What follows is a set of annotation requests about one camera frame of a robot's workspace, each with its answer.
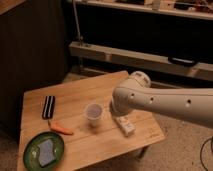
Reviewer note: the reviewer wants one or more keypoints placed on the green ceramic bowl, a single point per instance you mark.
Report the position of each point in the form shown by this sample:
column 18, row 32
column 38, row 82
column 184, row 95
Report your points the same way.
column 31, row 152

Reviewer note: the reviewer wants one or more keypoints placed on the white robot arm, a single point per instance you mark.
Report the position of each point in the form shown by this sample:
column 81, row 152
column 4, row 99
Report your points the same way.
column 191, row 104

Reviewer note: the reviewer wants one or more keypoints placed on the clear plastic cup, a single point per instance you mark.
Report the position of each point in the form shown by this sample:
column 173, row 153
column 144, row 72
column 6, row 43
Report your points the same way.
column 93, row 113

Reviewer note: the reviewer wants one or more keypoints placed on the wooden shelf beam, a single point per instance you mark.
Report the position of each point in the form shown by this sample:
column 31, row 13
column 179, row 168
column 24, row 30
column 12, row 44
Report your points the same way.
column 141, row 60

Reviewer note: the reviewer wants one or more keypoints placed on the wooden table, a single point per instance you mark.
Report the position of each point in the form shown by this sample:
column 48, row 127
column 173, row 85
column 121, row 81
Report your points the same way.
column 87, row 145

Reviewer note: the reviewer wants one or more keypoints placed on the small white box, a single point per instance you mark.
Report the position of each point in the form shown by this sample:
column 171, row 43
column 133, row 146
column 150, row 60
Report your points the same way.
column 125, row 125

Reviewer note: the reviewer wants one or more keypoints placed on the metal pole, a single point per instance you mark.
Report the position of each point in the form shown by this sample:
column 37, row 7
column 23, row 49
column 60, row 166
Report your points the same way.
column 80, row 39

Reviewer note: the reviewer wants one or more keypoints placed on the orange carrot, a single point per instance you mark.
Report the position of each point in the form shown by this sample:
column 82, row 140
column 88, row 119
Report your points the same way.
column 58, row 128

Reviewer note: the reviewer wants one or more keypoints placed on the black handle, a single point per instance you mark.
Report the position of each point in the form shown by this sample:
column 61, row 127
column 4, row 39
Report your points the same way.
column 185, row 63

